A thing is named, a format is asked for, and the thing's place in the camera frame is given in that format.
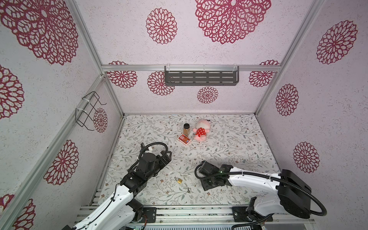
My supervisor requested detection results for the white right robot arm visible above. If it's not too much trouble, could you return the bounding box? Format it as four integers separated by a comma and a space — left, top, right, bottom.
195, 161, 311, 222

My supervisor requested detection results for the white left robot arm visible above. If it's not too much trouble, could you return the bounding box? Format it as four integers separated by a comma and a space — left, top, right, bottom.
63, 150, 172, 230

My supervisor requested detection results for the small brass padlock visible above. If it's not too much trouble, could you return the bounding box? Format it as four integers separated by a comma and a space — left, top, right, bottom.
175, 177, 183, 184

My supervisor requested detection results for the red playing card box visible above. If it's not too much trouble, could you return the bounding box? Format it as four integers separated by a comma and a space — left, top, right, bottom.
178, 134, 192, 146

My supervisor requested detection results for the pink plush toy red dress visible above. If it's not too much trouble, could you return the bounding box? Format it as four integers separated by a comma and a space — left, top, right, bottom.
193, 120, 211, 142

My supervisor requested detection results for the amber spice jar black lid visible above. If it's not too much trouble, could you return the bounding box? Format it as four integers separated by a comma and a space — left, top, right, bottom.
183, 123, 190, 137

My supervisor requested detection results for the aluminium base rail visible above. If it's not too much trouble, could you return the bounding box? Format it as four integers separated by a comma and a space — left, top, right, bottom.
76, 188, 315, 229

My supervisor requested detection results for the black wire wall rack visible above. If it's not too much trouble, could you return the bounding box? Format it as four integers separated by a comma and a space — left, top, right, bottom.
74, 91, 108, 133

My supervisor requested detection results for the dark grey wall shelf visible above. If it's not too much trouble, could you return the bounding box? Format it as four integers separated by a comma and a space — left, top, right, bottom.
164, 66, 239, 86

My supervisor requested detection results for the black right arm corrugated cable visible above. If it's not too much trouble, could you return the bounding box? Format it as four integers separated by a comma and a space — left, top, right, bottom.
194, 163, 327, 217

